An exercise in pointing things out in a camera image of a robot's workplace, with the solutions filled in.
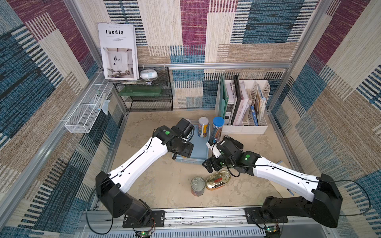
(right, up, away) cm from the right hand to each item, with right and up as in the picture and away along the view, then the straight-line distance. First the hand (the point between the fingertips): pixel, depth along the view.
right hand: (208, 158), depth 79 cm
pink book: (+23, +22, +23) cm, 39 cm away
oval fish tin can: (+5, -12, +3) cm, 14 cm away
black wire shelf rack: (-31, +35, +40) cm, 61 cm away
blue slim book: (+31, +24, +16) cm, 42 cm away
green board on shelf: (-43, +40, +20) cm, 62 cm away
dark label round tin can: (-6, -12, -5) cm, 14 cm away
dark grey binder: (+18, +32, +6) cm, 37 cm away
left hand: (-12, +6, -3) cm, 14 cm away
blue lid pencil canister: (+10, +19, +25) cm, 33 cm away
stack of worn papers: (+34, +30, +14) cm, 48 cm away
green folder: (+9, +33, +6) cm, 35 cm away
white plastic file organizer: (+30, +16, +23) cm, 41 cm away
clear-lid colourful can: (-2, +16, +15) cm, 22 cm away
